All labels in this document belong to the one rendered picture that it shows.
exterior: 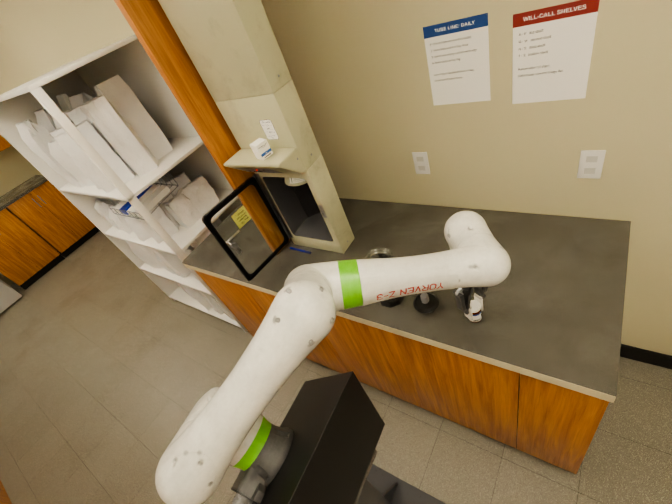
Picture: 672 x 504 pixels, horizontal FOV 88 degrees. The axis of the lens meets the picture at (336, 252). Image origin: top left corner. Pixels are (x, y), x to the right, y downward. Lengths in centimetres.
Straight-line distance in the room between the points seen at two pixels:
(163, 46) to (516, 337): 153
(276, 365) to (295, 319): 10
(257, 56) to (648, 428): 223
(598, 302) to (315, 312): 99
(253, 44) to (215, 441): 107
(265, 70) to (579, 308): 126
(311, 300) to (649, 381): 198
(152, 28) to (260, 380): 122
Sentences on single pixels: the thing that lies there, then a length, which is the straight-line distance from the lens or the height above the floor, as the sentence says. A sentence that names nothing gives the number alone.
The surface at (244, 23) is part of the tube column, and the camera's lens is 125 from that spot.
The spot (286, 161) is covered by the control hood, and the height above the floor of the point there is 150.
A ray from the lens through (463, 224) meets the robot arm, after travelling 94.
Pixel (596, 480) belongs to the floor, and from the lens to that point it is 213.
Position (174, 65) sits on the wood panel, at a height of 187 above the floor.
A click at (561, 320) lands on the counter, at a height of 94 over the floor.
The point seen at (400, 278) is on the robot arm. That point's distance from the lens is 80.
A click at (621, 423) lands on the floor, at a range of 224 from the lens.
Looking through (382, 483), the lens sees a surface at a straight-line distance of 210.
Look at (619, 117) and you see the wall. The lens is 146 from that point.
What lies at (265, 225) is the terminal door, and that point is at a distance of 168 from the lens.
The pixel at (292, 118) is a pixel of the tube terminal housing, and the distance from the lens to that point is 134.
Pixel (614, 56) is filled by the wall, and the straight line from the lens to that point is 138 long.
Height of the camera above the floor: 202
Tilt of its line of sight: 40 degrees down
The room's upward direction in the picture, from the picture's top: 25 degrees counter-clockwise
